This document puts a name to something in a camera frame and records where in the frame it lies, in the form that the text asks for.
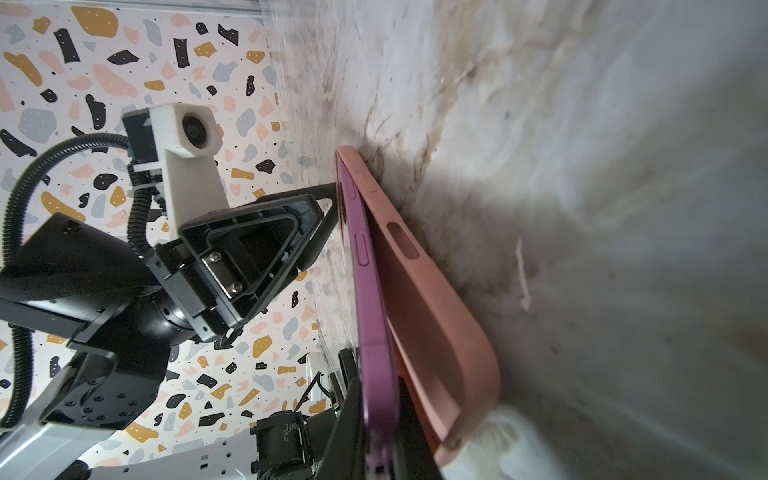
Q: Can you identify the pink phone case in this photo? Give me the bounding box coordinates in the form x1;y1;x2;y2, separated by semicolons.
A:
336;146;501;467

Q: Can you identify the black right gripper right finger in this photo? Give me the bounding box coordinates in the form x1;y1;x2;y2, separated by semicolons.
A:
397;377;443;480

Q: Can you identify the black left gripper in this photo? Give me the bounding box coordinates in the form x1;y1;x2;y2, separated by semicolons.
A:
1;183;338;431

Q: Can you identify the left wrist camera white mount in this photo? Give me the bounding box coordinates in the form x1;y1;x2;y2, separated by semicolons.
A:
122;103;229;240

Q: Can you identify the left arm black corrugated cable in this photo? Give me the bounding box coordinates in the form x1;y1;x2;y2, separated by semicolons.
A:
0;133;158;430

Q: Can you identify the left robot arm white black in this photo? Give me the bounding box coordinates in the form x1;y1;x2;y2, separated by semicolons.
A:
1;184;339;479

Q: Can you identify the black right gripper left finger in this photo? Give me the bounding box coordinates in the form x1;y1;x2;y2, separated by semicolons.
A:
314;378;364;480

